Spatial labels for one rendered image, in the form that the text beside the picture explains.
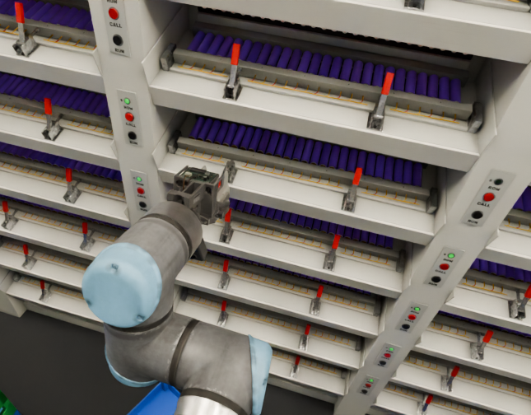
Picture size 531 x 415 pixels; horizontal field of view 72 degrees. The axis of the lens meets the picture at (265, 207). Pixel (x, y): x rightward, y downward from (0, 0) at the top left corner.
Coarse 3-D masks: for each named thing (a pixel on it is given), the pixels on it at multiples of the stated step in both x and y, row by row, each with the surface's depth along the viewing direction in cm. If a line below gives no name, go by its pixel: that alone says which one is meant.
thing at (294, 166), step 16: (192, 144) 83; (208, 144) 83; (240, 160) 83; (256, 160) 81; (272, 160) 81; (288, 160) 81; (288, 176) 80; (320, 176) 80; (336, 176) 79; (352, 176) 79; (368, 176) 79; (384, 192) 79; (400, 192) 78; (416, 192) 77
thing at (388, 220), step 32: (192, 128) 88; (160, 160) 81; (192, 160) 83; (224, 160) 83; (256, 192) 79; (288, 192) 79; (320, 192) 79; (352, 224) 79; (384, 224) 75; (416, 224) 75
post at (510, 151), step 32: (512, 64) 58; (512, 96) 56; (512, 128) 58; (480, 160) 62; (512, 160) 61; (448, 192) 73; (512, 192) 64; (448, 224) 72; (416, 256) 83; (416, 288) 84; (448, 288) 82; (352, 384) 118; (384, 384) 113
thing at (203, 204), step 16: (176, 176) 60; (192, 176) 61; (208, 176) 61; (224, 176) 63; (176, 192) 55; (192, 192) 59; (208, 192) 60; (192, 208) 56; (208, 208) 61; (208, 224) 63
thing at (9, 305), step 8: (0, 272) 135; (8, 272) 139; (0, 280) 136; (0, 296) 143; (8, 296) 142; (0, 304) 148; (8, 304) 146; (16, 304) 147; (8, 312) 151; (16, 312) 149
